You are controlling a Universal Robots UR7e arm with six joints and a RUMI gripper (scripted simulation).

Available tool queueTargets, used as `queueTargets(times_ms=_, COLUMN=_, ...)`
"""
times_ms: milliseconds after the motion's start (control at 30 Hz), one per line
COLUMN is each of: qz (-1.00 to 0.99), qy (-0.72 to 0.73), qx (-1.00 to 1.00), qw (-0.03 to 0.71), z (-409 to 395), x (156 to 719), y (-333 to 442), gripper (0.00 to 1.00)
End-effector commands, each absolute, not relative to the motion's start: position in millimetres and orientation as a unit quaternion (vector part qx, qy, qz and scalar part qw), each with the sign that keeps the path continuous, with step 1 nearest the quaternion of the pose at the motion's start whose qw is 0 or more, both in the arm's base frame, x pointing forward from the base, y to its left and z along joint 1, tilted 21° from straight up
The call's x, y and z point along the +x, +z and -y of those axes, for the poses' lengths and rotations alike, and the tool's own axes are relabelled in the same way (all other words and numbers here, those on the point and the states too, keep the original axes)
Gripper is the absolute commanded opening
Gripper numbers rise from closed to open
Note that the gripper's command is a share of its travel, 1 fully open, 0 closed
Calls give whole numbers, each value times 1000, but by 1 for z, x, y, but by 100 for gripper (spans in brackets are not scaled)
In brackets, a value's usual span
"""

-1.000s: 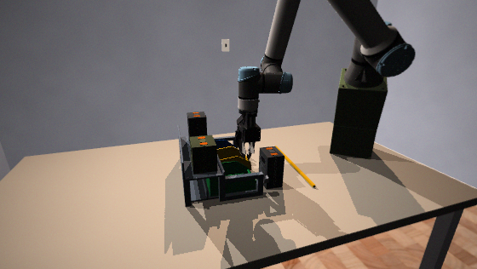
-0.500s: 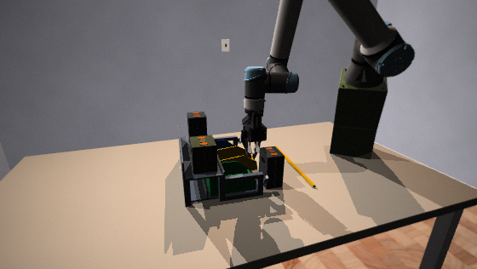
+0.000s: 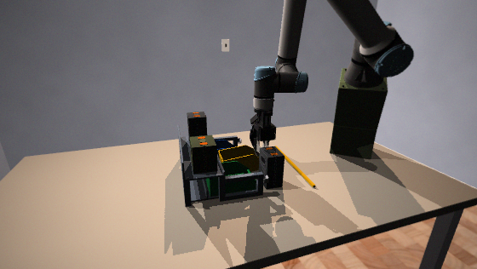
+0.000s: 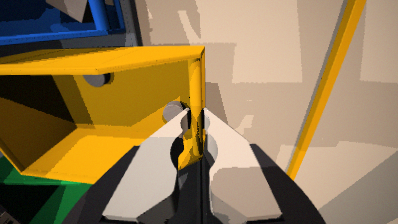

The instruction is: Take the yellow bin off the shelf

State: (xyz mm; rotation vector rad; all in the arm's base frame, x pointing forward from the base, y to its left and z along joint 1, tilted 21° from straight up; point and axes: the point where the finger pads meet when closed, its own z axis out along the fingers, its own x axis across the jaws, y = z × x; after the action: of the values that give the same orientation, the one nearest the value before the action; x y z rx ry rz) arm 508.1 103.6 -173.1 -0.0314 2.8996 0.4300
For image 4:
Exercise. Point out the yellow bin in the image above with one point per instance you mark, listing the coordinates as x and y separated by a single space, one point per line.
53 124

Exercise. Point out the yellow bar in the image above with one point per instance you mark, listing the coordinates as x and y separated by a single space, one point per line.
341 44

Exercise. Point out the green open bin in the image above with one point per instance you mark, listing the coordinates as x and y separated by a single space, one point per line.
37 200

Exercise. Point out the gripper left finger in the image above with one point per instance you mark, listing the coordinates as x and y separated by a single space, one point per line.
142 186

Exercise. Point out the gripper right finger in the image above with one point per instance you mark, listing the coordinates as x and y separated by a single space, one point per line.
246 186

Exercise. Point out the grey bin rack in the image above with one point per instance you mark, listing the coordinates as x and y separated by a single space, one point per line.
131 37

